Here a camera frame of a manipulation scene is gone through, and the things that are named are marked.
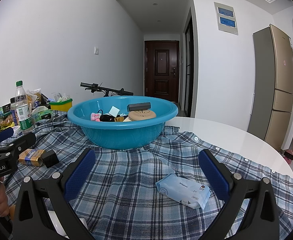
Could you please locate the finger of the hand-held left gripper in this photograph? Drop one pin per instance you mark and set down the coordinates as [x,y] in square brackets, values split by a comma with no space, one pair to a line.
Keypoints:
[4,133]
[24,141]

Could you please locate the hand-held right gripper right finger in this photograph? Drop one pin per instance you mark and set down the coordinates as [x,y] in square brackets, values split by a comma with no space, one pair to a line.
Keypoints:
[214,175]

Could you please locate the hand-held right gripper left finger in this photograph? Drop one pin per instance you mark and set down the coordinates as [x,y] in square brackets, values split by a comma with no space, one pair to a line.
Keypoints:
[79,172]

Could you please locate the gold cigarette box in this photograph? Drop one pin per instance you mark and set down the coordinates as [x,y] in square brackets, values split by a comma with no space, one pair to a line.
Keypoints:
[30,156]

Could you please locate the small black box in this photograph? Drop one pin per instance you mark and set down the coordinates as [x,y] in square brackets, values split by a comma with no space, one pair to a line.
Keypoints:
[50,158]

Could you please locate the light blue wipes packet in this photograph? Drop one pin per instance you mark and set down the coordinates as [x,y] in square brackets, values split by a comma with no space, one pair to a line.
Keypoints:
[184,190]

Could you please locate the blue plastic basin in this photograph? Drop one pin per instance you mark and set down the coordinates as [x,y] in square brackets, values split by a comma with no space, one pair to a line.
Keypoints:
[121,135]

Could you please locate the long black box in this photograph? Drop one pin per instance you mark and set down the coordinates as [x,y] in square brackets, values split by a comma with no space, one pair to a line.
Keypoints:
[139,106]

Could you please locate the white round desktop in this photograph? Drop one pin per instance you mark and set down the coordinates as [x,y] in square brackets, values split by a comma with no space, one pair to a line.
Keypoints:
[224,132]

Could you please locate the person's left hand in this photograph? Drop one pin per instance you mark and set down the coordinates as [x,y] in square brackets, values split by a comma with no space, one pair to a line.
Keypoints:
[1,197]

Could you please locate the nut snack packet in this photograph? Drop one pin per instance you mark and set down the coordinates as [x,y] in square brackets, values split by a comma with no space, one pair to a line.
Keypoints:
[10,121]

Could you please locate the green snack box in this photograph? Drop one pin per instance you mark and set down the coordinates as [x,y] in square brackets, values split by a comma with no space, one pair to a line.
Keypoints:
[4,110]

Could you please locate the green label water bottle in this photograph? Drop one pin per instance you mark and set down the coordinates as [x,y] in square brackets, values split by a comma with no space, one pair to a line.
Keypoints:
[24,115]

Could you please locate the small dark cap bottle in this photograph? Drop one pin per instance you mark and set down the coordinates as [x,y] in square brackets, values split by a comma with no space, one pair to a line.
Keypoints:
[12,102]

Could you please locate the green tissue packet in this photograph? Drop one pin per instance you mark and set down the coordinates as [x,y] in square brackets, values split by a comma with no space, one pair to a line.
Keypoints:
[45,116]

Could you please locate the clear snack bag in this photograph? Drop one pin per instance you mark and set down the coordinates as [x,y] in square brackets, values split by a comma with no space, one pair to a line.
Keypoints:
[35,96]

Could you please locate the blue plaid shirt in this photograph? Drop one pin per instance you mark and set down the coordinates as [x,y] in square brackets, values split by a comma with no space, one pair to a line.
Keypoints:
[126,175]

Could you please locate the yellow container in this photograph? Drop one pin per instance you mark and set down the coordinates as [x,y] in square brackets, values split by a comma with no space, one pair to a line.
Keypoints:
[61,106]

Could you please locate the pink plush toy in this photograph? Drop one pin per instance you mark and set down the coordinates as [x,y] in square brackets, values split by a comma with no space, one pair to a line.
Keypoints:
[95,117]

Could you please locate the black pouch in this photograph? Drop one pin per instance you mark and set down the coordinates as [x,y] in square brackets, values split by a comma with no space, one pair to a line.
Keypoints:
[107,118]

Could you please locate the small gold box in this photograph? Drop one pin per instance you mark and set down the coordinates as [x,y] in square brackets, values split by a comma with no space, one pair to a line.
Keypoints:
[118,119]

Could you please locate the white square card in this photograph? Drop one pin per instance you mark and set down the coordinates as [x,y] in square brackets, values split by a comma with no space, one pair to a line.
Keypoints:
[114,111]

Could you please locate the beige round lid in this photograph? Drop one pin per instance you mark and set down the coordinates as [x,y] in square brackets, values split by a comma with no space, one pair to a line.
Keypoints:
[141,115]

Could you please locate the gold refrigerator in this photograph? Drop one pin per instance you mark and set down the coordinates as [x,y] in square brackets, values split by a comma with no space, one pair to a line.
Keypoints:
[279,92]

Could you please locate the dark glass sliding door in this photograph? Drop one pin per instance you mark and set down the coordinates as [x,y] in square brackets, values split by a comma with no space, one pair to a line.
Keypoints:
[189,67]

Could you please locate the dark brown door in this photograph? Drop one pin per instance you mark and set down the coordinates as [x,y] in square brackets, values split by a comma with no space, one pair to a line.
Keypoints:
[161,70]

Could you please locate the white light switch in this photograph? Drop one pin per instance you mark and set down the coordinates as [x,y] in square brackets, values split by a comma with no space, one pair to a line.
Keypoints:
[96,50]

